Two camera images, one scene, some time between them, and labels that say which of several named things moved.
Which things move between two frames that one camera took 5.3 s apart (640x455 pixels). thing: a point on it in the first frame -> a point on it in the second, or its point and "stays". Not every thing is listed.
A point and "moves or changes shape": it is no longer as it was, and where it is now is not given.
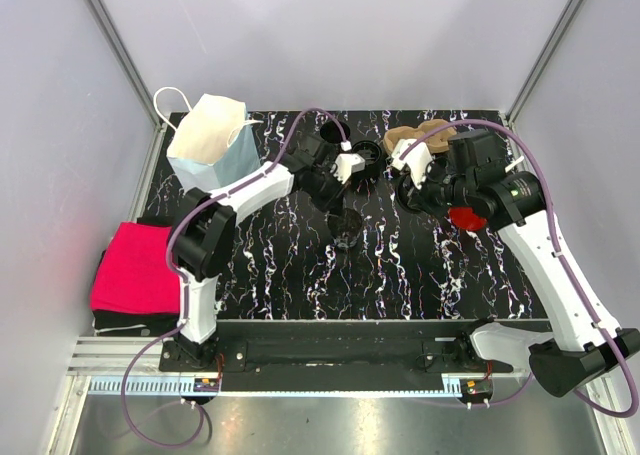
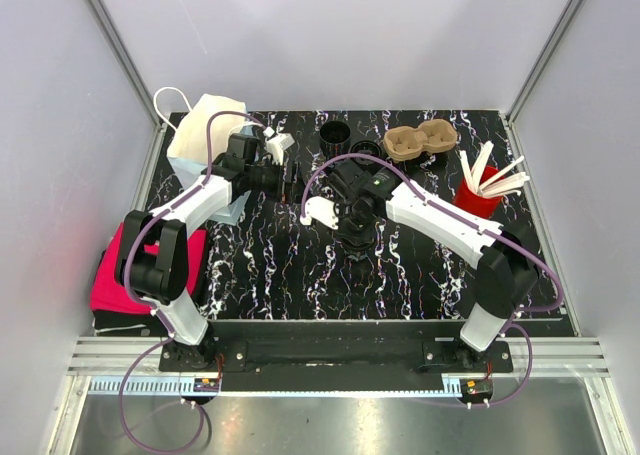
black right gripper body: x=442 y=190 -> x=356 y=218
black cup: x=410 y=197 moves or changes shape
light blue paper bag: x=214 y=144 stays
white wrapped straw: x=507 y=168 stays
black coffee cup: x=331 y=132 stays
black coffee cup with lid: x=371 y=152 stays
